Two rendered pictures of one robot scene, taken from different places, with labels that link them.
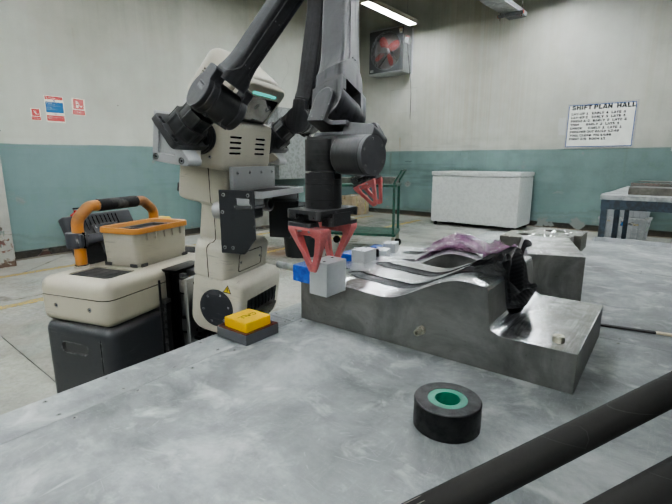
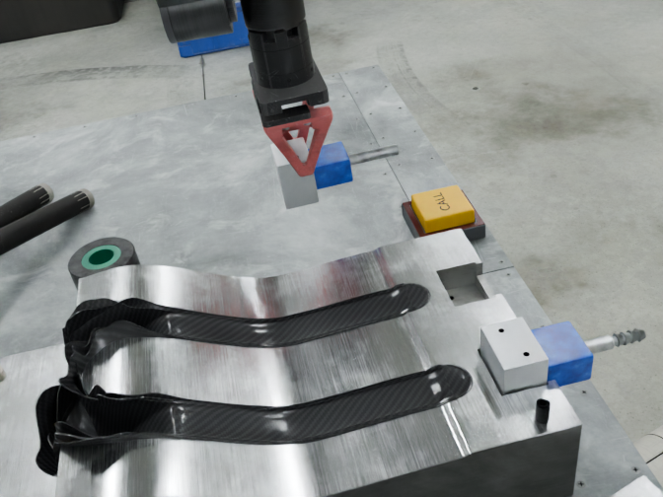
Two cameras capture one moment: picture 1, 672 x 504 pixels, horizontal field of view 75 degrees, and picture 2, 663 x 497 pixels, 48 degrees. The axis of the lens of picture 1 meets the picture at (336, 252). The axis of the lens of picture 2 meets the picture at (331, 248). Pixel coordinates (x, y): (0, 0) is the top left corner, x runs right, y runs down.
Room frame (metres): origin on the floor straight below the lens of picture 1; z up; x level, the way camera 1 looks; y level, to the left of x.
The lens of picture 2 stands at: (1.19, -0.44, 1.34)
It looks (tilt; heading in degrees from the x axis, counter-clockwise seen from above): 37 degrees down; 136
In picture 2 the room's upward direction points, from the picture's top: 9 degrees counter-clockwise
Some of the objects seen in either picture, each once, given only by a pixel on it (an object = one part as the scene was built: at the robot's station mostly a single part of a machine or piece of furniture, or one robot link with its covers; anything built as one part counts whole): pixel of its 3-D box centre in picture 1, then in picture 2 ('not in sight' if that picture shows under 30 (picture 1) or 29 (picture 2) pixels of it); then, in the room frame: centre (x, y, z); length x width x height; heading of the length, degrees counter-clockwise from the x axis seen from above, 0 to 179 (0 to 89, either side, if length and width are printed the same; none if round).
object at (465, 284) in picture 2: not in sight; (469, 298); (0.90, 0.00, 0.87); 0.05 x 0.05 x 0.04; 53
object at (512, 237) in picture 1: (535, 245); not in sight; (1.46, -0.68, 0.84); 0.20 x 0.15 x 0.07; 53
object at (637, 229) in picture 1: (623, 227); not in sight; (6.27, -4.17, 0.16); 0.60 x 0.42 x 0.33; 47
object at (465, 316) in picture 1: (443, 293); (235, 394); (0.80, -0.21, 0.87); 0.50 x 0.26 x 0.14; 53
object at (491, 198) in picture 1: (480, 198); not in sight; (7.63, -2.52, 0.47); 1.52 x 0.77 x 0.94; 51
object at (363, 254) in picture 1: (347, 257); (568, 352); (1.02, -0.03, 0.89); 0.13 x 0.05 x 0.05; 53
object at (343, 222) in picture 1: (328, 239); (297, 128); (0.70, 0.01, 0.99); 0.07 x 0.07 x 0.09; 53
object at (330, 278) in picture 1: (305, 270); (337, 163); (0.71, 0.05, 0.94); 0.13 x 0.05 x 0.05; 52
